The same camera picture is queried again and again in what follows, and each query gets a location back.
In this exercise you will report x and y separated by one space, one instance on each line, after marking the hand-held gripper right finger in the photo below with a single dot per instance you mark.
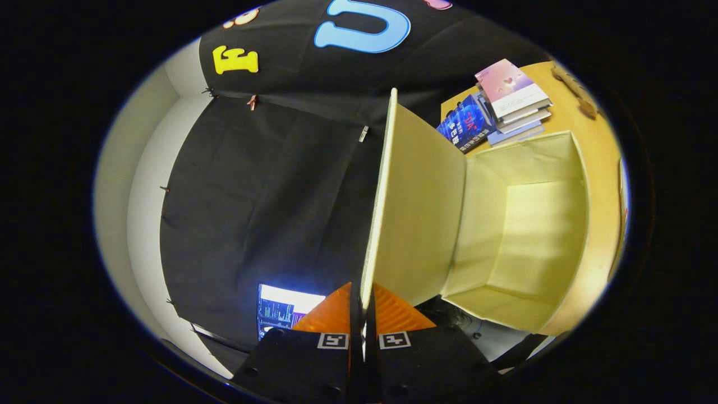
426 365

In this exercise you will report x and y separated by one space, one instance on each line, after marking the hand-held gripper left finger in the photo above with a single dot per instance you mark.
303 365

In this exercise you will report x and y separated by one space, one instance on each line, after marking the green fabric storage box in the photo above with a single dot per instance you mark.
527 235

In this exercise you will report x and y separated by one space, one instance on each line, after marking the lit computer monitor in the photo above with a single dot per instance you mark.
280 311

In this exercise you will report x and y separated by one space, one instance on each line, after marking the black backdrop cloth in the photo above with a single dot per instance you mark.
269 185

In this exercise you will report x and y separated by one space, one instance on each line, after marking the silver binder clip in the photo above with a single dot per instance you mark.
363 133

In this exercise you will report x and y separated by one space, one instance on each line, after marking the blue cover book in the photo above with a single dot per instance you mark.
465 126

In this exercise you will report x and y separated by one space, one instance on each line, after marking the pale purple book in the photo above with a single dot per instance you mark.
516 136

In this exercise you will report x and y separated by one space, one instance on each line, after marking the grey white book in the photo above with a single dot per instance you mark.
524 119

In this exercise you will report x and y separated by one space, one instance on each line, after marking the copper binder clip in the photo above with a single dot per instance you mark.
252 102

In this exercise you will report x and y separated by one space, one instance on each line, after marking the pink cover book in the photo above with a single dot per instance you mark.
507 84

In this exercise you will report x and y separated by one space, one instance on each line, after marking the brown plush toy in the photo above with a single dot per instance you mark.
578 92

